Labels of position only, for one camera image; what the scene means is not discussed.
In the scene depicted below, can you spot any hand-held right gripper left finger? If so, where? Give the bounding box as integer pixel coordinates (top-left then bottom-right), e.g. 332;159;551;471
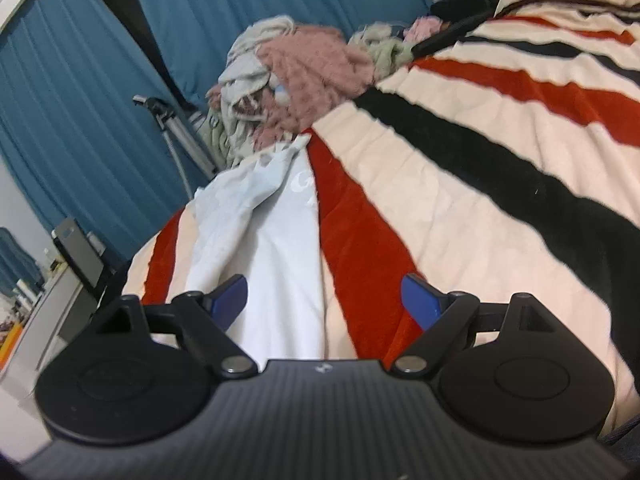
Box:
95;275;259;377

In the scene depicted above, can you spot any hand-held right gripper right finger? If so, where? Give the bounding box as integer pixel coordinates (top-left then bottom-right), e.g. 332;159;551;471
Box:
390;274;557;379

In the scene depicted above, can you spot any white t-shirt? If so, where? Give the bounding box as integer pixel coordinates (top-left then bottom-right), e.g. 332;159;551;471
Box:
192;134;329;361

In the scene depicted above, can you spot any red black cream striped blanket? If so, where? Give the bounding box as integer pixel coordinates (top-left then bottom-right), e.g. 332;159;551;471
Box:
122;0;640;441

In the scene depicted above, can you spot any black chair grey back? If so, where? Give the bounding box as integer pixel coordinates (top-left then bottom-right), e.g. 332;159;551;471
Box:
51;217;121;307

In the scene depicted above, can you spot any green printed blanket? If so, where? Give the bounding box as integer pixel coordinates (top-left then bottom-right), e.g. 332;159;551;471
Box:
195;112;237;169

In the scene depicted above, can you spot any silver garment steamer stand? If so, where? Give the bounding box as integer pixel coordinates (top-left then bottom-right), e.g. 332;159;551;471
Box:
132;94;219;197

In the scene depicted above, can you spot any white dresser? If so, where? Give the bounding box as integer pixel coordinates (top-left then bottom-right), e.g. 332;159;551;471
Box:
0;265;89;402

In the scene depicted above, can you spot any row of toiletry bottles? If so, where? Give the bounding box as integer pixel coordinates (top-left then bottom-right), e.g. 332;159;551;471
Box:
0;250;57;322

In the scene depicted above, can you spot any teal wavy mirror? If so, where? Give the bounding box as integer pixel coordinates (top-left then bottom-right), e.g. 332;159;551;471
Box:
0;226;44;301

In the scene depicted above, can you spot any yellow box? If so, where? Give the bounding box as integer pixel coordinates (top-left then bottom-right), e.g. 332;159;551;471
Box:
0;322;24;362

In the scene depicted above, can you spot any grey hoodie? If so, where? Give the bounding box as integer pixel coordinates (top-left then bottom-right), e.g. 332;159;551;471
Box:
218;52;274;162

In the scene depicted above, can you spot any pink fluffy blanket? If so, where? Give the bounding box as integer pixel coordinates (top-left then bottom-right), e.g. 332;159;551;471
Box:
207;27;377;154

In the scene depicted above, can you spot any pale green cloth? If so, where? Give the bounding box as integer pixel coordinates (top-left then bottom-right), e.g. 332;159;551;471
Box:
350;27;419;81

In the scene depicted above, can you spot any cream cloth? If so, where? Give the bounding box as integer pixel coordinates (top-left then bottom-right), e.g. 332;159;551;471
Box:
227;15;297;69

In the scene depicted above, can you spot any pink cloth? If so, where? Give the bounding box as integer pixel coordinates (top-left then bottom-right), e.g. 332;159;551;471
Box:
402;16;446;44

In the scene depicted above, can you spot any black armchair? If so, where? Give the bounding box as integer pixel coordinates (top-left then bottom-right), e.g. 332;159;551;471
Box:
414;0;501;56

